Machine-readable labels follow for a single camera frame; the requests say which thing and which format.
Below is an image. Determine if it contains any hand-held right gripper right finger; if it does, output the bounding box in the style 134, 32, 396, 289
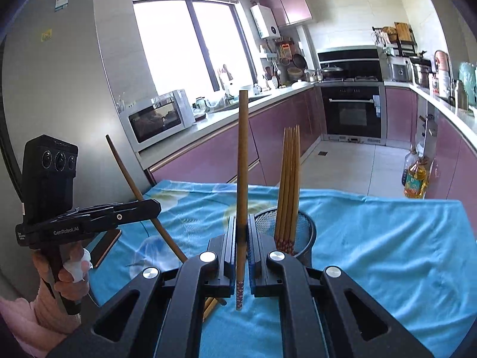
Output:
248, 216, 435, 358

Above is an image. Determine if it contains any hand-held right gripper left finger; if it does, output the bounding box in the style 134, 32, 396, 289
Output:
48, 216, 239, 358

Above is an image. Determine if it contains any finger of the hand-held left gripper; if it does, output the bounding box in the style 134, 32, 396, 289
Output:
71, 202, 129, 217
87, 199, 162, 230

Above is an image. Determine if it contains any black mesh utensil cup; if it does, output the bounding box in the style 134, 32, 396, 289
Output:
253, 209, 317, 269

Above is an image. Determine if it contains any person's left forearm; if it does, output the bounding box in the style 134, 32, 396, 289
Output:
0, 280, 80, 358

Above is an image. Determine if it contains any person's left hand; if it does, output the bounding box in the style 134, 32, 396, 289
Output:
33, 248, 93, 308

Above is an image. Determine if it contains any black smartphone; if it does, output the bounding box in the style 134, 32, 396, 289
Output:
91, 229, 123, 268

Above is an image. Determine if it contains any white microwave oven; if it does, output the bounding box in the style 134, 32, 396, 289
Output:
119, 89, 196, 153

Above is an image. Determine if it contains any grey refrigerator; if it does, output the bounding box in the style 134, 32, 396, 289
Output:
0, 0, 159, 291

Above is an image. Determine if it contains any blue printed tablecloth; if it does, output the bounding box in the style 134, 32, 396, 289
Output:
84, 180, 470, 358

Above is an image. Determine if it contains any pink base cabinet run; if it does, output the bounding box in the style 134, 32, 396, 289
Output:
147, 86, 323, 195
385, 86, 477, 213

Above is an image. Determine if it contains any kitchen window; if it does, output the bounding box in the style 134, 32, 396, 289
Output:
132, 0, 258, 98

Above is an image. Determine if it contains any black built-in oven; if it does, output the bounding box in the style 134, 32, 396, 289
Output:
320, 83, 386, 144

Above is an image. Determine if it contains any yellow cooking oil bottle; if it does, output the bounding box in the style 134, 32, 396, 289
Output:
403, 157, 429, 199

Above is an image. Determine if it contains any wok with lid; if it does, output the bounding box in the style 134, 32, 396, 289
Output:
321, 64, 345, 80

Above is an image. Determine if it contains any black range hood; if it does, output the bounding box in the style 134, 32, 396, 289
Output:
318, 47, 384, 81

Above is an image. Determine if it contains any silver rice cooker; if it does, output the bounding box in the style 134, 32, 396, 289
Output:
388, 57, 411, 82

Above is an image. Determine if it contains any steel stock pot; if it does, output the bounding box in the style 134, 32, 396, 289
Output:
410, 60, 433, 86

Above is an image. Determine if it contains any white bottle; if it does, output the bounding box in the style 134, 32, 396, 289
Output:
438, 71, 451, 98

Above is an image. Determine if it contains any black countertop storage rack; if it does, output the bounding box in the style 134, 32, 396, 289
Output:
372, 22, 417, 57

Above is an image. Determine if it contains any steel flask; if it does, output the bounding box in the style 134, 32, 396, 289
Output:
449, 79, 468, 110

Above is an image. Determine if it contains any wooden cutting board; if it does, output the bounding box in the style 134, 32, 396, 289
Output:
394, 21, 412, 41

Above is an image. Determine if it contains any pink thermos jug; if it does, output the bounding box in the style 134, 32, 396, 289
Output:
434, 50, 451, 83

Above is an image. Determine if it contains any mint green bag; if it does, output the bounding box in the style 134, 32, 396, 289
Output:
458, 61, 477, 105

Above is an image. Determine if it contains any white wall water heater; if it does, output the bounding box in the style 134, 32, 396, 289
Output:
250, 3, 282, 40

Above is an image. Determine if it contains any pink wall cabinet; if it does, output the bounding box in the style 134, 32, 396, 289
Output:
260, 0, 313, 28

